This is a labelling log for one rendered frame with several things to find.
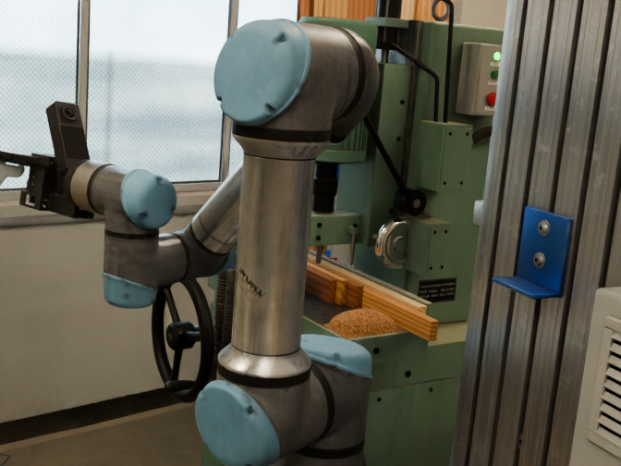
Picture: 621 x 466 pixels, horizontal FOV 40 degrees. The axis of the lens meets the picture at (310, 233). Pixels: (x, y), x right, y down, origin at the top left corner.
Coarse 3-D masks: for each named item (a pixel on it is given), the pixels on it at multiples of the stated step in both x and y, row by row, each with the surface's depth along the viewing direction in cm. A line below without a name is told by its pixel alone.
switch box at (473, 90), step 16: (464, 48) 195; (480, 48) 191; (496, 48) 193; (464, 64) 195; (480, 64) 192; (464, 80) 196; (480, 80) 193; (496, 80) 195; (464, 96) 196; (480, 96) 194; (464, 112) 196; (480, 112) 195
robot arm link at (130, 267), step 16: (112, 240) 117; (128, 240) 117; (144, 240) 118; (160, 240) 123; (176, 240) 125; (112, 256) 118; (128, 256) 117; (144, 256) 118; (160, 256) 121; (176, 256) 123; (112, 272) 118; (128, 272) 118; (144, 272) 119; (160, 272) 121; (176, 272) 123; (112, 288) 119; (128, 288) 118; (144, 288) 119; (112, 304) 120; (128, 304) 119; (144, 304) 120
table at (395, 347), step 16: (304, 304) 184; (320, 304) 185; (336, 304) 186; (304, 320) 176; (320, 320) 174; (336, 336) 166; (368, 336) 167; (384, 336) 169; (400, 336) 171; (416, 336) 173; (384, 352) 170; (400, 352) 172; (416, 352) 174
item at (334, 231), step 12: (312, 216) 193; (324, 216) 195; (336, 216) 197; (348, 216) 198; (312, 228) 194; (324, 228) 195; (336, 228) 197; (312, 240) 194; (324, 240) 196; (336, 240) 198; (348, 240) 200
